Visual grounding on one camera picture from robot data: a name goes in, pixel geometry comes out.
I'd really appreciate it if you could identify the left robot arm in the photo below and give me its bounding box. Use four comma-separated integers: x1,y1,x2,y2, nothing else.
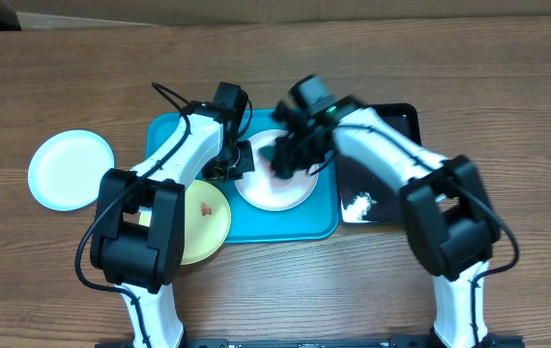
74,82,254,347

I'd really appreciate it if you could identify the black water tray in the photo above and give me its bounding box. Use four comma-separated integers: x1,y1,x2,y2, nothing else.
335,103,422,225

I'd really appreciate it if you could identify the yellow plate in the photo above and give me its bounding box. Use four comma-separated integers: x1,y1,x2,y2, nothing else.
138,179,232,266

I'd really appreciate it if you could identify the teal plastic tray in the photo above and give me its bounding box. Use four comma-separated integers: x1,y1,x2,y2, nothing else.
145,109,340,244

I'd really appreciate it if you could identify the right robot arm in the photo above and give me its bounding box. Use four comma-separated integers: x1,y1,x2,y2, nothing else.
259,74,500,347

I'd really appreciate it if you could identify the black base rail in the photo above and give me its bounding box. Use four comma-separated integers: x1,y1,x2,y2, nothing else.
95,333,526,348

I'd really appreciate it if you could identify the white plate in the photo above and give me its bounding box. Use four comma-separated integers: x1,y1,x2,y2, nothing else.
235,130,319,211

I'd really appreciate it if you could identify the light blue plate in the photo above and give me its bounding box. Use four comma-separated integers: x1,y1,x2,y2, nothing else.
27,130,115,212

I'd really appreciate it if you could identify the green scrub sponge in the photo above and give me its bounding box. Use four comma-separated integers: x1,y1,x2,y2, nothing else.
258,145,281,166

